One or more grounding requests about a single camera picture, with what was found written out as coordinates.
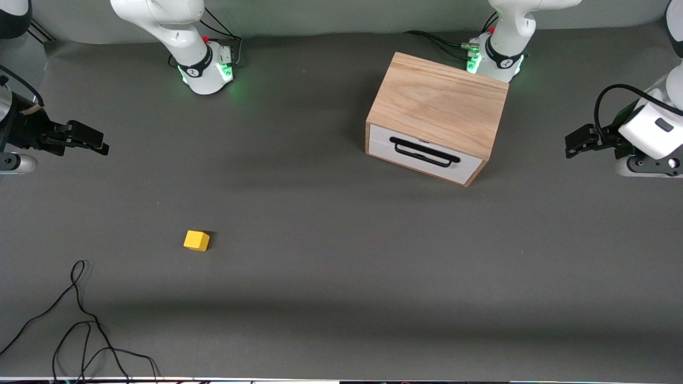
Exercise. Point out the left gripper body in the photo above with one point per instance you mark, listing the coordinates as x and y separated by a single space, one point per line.
610 140

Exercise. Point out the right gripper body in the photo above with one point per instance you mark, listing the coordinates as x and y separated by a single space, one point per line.
24 129

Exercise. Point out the yellow cube block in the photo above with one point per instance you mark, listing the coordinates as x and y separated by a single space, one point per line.
195 241

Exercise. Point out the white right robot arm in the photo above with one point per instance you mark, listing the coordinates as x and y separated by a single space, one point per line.
171 26

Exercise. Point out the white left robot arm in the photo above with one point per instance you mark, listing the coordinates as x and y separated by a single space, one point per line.
512 32

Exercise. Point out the wooden drawer cabinet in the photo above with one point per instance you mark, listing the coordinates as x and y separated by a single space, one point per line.
437 101

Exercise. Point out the aluminium frame rail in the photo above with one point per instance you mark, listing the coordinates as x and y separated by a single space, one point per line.
45 36

